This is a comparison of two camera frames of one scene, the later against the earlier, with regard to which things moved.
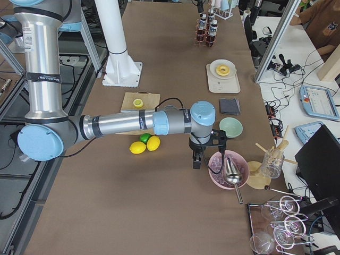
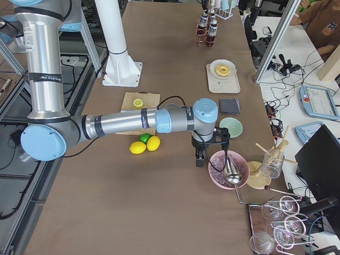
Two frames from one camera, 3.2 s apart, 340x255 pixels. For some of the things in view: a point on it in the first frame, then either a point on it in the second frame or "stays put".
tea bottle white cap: x=211 y=38 stays put
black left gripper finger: x=200 y=7 → x=204 y=3
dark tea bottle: x=203 y=22 stays put
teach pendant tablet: x=318 y=102 stays put
